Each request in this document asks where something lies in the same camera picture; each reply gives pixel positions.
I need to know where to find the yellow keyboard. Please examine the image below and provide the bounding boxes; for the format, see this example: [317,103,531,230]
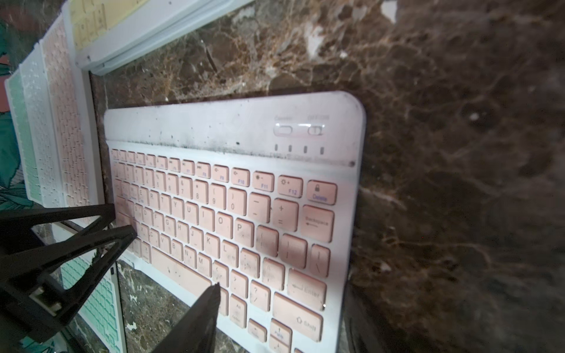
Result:
[62,0,250,76]

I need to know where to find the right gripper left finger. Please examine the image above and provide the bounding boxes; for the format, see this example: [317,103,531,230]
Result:
[1,204,137,344]

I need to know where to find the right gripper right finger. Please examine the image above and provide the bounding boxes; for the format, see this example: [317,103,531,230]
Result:
[153,284,221,353]

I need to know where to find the far left green keyboard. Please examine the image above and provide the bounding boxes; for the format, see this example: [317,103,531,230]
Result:
[5,70,42,204]

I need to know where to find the left white keyboard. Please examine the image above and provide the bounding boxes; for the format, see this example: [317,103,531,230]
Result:
[20,44,65,208]

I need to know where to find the near green keyboard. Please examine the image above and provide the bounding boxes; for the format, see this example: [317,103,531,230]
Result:
[60,250,127,352]

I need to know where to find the pink keyboard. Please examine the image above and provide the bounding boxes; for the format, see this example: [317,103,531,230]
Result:
[104,91,366,352]
[40,13,105,207]

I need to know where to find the green keyboard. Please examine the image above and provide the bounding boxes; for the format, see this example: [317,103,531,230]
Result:
[60,250,127,352]
[5,70,42,204]

